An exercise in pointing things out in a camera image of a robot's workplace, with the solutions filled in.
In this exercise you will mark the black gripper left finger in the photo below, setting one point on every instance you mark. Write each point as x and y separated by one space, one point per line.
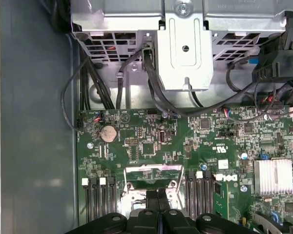
146 224

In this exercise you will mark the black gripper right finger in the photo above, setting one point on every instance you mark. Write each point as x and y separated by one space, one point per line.
175 224

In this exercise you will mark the metal locking lever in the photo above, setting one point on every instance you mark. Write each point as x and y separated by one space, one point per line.
124 179
181 180

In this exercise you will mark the metal socket cover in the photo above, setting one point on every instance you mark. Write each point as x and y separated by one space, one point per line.
146 168

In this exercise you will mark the RAM slot black clip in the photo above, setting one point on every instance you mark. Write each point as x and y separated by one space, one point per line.
94 200
191 195
111 197
207 195

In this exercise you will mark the CPU socket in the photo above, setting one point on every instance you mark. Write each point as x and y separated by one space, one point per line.
134 192

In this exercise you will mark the RAM slot white clip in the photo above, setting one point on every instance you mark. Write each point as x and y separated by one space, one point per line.
84 181
102 181
199 175

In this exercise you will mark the green RAM stick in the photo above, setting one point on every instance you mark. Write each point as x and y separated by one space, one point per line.
221 200

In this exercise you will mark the green motherboard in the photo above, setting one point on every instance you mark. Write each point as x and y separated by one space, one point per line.
210 136

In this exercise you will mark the round coin cell battery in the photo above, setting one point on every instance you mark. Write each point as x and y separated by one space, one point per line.
108 133

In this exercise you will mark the silver finned heatsink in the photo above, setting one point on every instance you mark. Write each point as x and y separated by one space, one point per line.
273 176

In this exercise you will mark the silver metal drive cage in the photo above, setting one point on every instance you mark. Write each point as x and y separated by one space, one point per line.
185 61

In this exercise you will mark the black PC case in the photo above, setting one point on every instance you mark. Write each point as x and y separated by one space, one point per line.
39 97

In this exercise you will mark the black plastic connector block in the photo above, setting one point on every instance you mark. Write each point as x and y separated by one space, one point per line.
278 48

